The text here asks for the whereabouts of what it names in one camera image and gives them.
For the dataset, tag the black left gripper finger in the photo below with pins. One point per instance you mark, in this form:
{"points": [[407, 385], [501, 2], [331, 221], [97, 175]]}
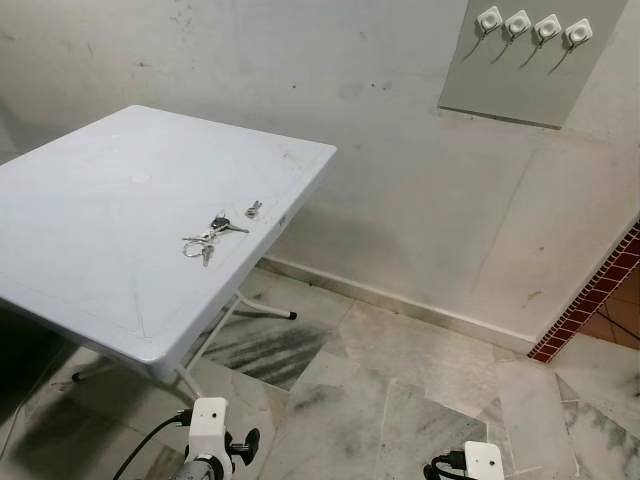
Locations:
{"points": [[253, 437]]}

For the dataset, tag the grey hook board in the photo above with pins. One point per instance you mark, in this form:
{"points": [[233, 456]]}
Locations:
{"points": [[520, 90]]}

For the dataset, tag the small single silver key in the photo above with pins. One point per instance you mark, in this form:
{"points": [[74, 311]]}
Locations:
{"points": [[254, 209]]}

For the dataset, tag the white plastic folding table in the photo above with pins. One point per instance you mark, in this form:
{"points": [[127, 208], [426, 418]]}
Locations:
{"points": [[120, 220]]}

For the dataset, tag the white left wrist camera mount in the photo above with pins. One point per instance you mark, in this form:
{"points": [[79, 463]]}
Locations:
{"points": [[209, 420]]}

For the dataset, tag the red tile wall edging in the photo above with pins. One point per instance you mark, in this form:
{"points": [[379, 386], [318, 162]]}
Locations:
{"points": [[585, 300]]}

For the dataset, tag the white wall hook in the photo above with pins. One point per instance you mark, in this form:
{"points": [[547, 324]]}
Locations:
{"points": [[489, 18], [578, 34], [517, 24], [547, 29]]}

